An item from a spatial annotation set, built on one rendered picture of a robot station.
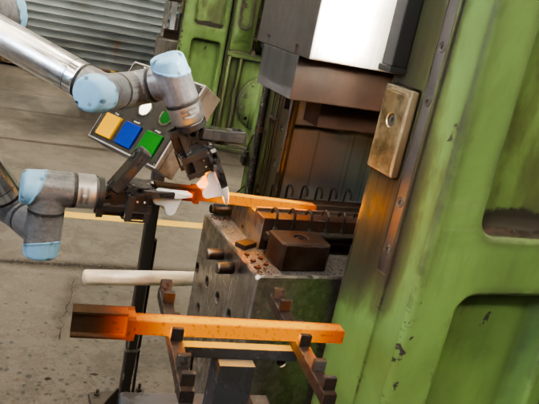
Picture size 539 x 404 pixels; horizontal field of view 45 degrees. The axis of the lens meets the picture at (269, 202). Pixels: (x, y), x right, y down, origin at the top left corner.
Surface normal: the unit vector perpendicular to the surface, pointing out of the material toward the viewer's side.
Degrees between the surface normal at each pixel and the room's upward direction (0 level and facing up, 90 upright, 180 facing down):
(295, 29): 90
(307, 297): 90
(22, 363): 0
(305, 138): 90
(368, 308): 90
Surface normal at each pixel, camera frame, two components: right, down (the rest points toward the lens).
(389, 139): -0.91, -0.06
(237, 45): 0.17, 0.33
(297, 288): 0.37, 0.34
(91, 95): -0.29, 0.22
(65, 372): 0.20, -0.94
